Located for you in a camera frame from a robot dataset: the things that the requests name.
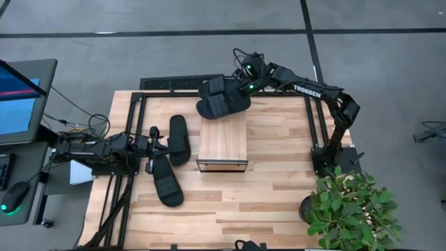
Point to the white box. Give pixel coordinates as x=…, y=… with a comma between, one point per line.
x=80, y=174

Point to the wooden shelf with black frame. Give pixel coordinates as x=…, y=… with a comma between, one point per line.
x=223, y=139

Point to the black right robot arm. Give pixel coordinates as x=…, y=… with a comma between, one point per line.
x=334, y=96

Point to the grey computer monitor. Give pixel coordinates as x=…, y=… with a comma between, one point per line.
x=21, y=104

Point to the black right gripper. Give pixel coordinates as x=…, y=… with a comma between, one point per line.
x=254, y=85

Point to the black plant pot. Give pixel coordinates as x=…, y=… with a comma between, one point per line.
x=306, y=209

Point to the grey computer desk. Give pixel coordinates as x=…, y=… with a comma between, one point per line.
x=31, y=164

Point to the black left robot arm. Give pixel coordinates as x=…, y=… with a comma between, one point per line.
x=87, y=151

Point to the black computer mouse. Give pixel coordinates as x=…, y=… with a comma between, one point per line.
x=15, y=195

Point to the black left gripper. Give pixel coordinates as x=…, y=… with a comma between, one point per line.
x=143, y=146

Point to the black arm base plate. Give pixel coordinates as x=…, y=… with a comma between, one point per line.
x=348, y=157
x=115, y=170

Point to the black keyboard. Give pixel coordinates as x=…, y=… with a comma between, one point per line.
x=5, y=171

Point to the black looped object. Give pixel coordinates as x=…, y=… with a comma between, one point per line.
x=249, y=247

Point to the black desk caster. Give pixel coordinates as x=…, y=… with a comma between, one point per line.
x=48, y=223

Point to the black perforated panel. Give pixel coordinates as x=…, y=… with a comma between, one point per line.
x=174, y=83

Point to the black rubber slide sandal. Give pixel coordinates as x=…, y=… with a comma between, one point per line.
x=169, y=184
x=219, y=106
x=179, y=139
x=216, y=85

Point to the black table edge bracket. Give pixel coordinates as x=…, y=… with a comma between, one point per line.
x=174, y=247

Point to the black metal table frame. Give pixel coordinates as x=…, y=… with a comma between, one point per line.
x=167, y=94

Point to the green leafy plant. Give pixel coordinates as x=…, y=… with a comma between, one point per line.
x=352, y=209

